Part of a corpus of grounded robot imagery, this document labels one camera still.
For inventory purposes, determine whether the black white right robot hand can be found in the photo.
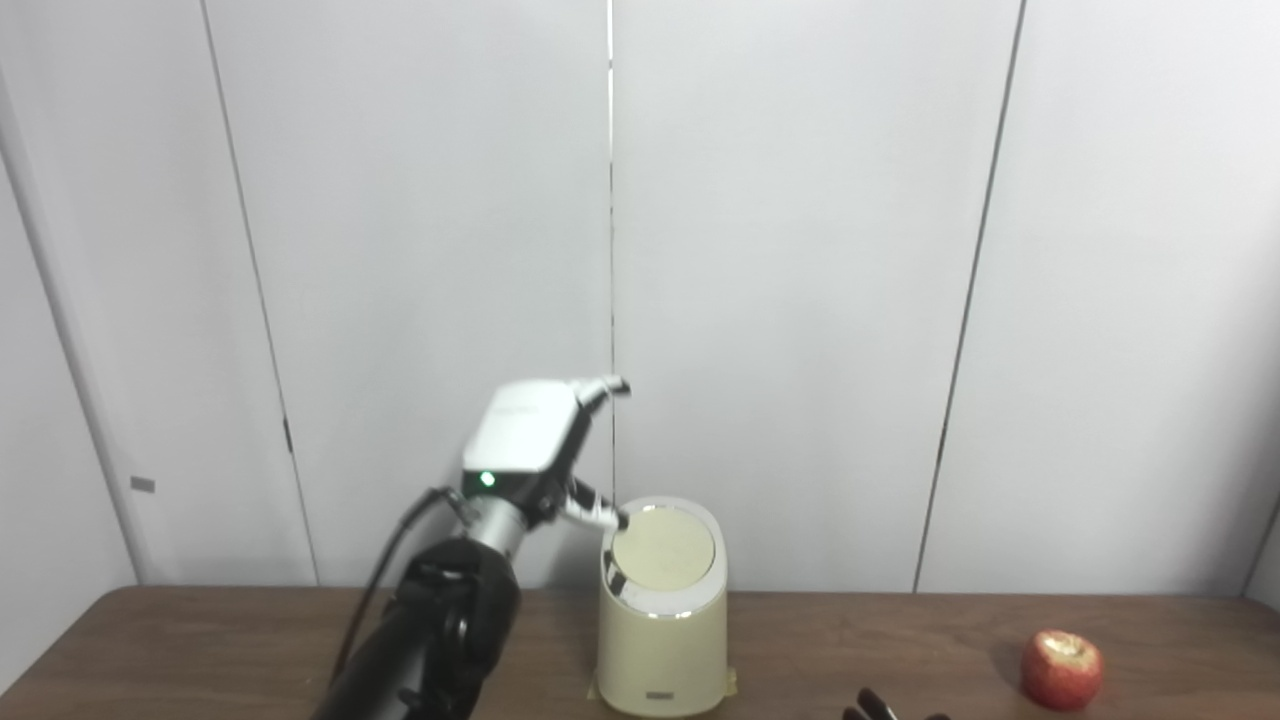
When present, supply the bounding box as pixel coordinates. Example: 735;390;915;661
842;688;951;720

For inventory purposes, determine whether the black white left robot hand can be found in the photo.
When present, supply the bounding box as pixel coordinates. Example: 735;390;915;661
460;375;633;531

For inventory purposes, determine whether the beige round bin lid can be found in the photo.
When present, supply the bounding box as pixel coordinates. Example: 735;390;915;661
612;507;717;591

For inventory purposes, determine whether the red apple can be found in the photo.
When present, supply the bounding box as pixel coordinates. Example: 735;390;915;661
1020;629;1105;712

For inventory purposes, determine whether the cream-colored round bin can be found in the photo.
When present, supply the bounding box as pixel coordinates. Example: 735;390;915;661
596;497;729;718

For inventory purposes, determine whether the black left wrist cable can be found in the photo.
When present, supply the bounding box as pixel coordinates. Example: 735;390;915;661
330;487;471;691

